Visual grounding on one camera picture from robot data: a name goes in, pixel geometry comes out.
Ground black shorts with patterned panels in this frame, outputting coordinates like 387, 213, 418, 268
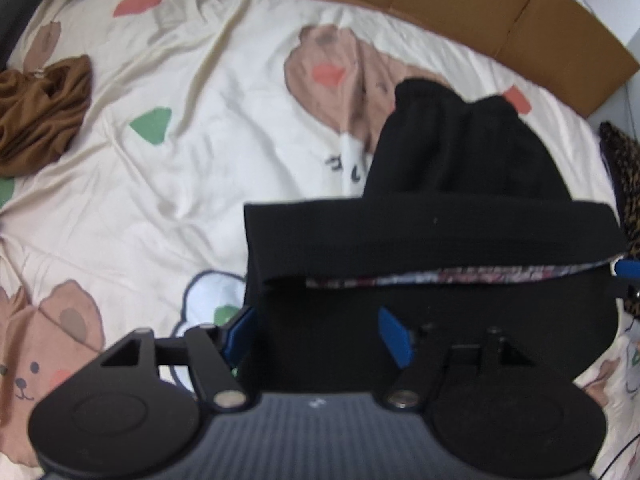
243, 77, 629, 398

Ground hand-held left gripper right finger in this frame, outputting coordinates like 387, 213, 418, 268
377, 307, 541, 409

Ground leopard print cloth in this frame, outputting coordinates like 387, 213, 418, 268
598, 121, 640, 320

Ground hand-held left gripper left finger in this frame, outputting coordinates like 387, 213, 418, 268
100, 305, 259, 409

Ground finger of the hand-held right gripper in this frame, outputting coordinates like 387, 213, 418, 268
612, 258, 640, 303

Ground brown garment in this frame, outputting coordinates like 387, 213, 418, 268
0, 54, 94, 179

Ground cream bear print bed sheet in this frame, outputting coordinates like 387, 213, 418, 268
0, 0, 640, 480

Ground black cable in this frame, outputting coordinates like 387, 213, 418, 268
590, 432, 640, 480

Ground flattened cardboard box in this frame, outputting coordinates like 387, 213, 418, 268
222, 0, 640, 119

